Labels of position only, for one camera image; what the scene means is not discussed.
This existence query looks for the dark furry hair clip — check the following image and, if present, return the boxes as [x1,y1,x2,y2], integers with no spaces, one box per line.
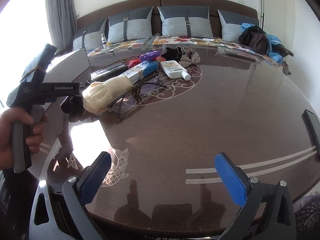
[60,95,84,115]

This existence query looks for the black frame eyeglasses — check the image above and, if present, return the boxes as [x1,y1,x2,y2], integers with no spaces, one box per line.
[107,71,167,118]

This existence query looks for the person's left hand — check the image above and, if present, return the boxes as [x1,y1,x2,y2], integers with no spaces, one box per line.
[1,107,48,172]

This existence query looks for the cream knitted glove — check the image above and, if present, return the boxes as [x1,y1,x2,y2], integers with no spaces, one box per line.
[82,75,133,114]

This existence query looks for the grey pillow far left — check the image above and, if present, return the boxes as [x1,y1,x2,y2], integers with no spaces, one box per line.
[73,18,107,51]

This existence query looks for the grey pillow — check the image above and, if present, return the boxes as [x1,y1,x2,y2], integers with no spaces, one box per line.
[217,10,259,42]
[73,18,107,51]
[158,5,213,38]
[107,7,153,44]

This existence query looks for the grey curtain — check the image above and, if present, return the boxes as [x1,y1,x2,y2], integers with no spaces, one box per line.
[45,0,76,53]

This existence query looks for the small white pump bottle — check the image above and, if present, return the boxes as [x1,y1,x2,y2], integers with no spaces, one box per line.
[101,34,107,49]

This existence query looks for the black rectangular box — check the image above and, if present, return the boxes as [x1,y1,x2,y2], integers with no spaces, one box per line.
[91,62,129,82]

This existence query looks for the red small packet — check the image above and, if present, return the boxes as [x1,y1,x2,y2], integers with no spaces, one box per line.
[127,58,141,68]

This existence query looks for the black phone at table edge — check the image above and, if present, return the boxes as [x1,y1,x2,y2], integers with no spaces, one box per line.
[302,109,320,158]

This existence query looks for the blue white toothpaste box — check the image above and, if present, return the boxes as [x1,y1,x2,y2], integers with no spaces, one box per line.
[121,61,158,84]

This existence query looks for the purple plastic toy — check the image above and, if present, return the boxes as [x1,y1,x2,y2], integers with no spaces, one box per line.
[139,50,161,61]

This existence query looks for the white lotion bottle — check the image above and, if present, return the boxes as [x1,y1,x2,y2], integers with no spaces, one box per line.
[160,60,191,81]

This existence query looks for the clear plastic sleeve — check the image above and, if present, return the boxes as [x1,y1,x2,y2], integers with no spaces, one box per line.
[217,47,261,62]

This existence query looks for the beige patterned scrunchie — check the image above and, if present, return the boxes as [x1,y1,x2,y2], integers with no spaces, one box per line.
[179,47,201,68]

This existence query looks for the black fabric pouch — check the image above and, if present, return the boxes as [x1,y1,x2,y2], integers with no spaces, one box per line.
[161,46,183,62]

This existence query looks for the black handbag on sofa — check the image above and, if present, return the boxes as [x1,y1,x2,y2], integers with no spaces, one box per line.
[238,25,269,55]

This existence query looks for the blue cloth on sofa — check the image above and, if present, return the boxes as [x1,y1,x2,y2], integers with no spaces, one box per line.
[240,23,283,63]

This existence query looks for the grey pillow right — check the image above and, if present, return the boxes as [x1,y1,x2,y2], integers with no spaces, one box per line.
[217,10,259,42]

